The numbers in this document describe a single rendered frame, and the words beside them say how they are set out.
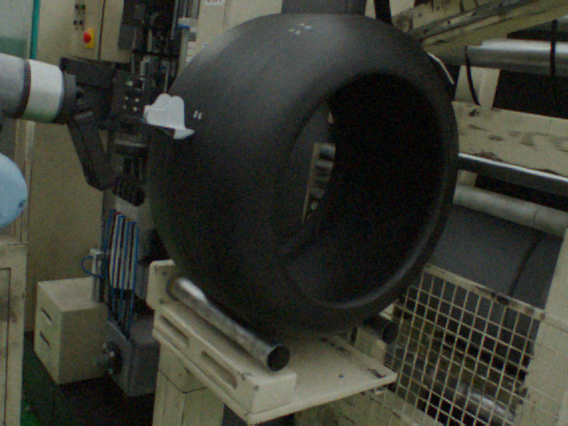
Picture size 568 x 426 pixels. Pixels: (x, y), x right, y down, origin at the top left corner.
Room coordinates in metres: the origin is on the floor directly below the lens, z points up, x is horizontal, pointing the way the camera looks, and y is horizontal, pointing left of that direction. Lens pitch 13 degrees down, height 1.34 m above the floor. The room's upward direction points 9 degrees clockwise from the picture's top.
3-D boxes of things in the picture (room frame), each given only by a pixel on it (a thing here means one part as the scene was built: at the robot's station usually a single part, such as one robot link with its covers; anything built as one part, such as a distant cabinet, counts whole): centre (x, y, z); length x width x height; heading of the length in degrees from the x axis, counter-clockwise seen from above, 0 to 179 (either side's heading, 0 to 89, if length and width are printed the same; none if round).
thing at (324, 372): (1.12, -0.02, 0.80); 0.37 x 0.36 x 0.02; 131
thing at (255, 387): (1.03, 0.09, 0.83); 0.36 x 0.09 x 0.06; 41
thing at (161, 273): (1.25, 0.10, 0.90); 0.40 x 0.03 x 0.10; 131
